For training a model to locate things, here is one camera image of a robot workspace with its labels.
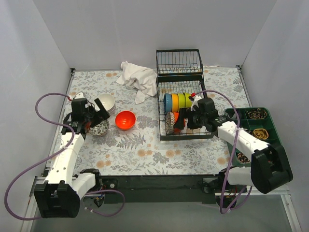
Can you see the dark patterned bowl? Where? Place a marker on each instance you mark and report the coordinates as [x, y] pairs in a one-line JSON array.
[[169, 123]]

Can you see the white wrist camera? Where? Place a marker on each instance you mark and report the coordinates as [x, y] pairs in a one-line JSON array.
[[194, 106], [79, 95]]

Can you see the floral table mat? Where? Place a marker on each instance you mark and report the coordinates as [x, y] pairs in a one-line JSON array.
[[139, 150]]

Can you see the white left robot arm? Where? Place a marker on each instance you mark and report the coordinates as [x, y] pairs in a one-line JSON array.
[[62, 159]]

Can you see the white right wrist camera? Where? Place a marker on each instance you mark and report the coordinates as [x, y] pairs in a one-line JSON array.
[[194, 106]]

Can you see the pink patterned bowl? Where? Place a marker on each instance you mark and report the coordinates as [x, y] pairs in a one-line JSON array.
[[100, 129]]

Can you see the lime green bowl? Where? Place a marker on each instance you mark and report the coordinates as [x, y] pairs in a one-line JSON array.
[[181, 101], [188, 102]]

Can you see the yellow orange bowl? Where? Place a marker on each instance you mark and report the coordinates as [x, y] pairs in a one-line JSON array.
[[175, 102]]

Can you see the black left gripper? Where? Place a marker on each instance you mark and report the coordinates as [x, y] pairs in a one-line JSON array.
[[95, 116]]

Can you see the crumpled white cloth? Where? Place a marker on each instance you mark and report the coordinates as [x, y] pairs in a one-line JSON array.
[[138, 77]]

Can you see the black wire basket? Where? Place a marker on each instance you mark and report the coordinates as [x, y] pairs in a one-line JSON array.
[[178, 62]]

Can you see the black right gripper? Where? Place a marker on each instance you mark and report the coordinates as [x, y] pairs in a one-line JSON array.
[[189, 120]]

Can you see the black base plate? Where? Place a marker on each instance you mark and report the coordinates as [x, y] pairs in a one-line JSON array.
[[188, 188]]

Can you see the black wire dish rack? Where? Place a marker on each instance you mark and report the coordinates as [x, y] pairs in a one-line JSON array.
[[179, 84]]

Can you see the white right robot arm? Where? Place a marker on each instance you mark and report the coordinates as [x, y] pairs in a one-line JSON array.
[[269, 167]]

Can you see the blue bowl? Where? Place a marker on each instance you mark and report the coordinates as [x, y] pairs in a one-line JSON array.
[[167, 102]]

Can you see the white ceramic bowl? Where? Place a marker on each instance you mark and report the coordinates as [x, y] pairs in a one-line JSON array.
[[110, 109], [107, 99]]

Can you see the green compartment tray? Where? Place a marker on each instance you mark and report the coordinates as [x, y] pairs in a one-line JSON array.
[[258, 123]]

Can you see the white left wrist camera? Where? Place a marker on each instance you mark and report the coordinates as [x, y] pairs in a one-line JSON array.
[[79, 95]]

